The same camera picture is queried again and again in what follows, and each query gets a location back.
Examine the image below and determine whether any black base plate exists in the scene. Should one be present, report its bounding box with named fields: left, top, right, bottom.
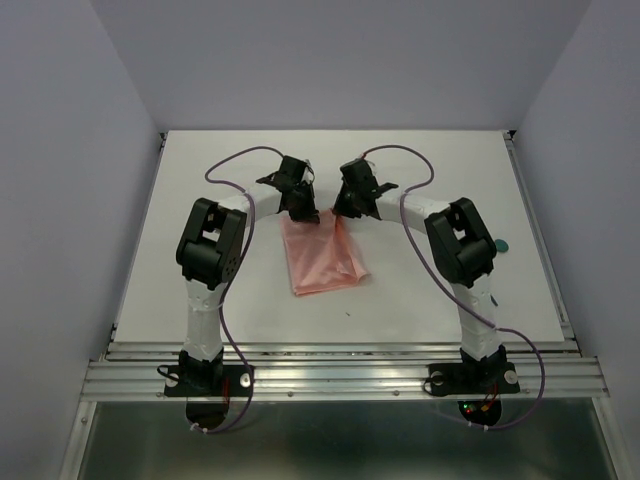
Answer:
left=423, top=363, right=520, bottom=397
left=156, top=364, right=254, bottom=398

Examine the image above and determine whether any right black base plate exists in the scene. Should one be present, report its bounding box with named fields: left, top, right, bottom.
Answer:
left=423, top=363, right=520, bottom=397

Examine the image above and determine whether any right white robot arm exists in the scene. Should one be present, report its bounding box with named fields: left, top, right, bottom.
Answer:
left=334, top=158, right=507, bottom=397

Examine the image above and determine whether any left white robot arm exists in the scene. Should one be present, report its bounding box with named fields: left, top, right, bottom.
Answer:
left=159, top=156, right=319, bottom=396

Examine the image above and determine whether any pink satin napkin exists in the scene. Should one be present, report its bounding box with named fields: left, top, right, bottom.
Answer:
left=280, top=210, right=369, bottom=297

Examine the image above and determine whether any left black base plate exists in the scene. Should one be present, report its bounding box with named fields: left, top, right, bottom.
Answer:
left=156, top=364, right=254, bottom=398

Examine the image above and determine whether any teal plastic spoon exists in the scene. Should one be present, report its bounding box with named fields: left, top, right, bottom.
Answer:
left=495, top=239, right=509, bottom=253

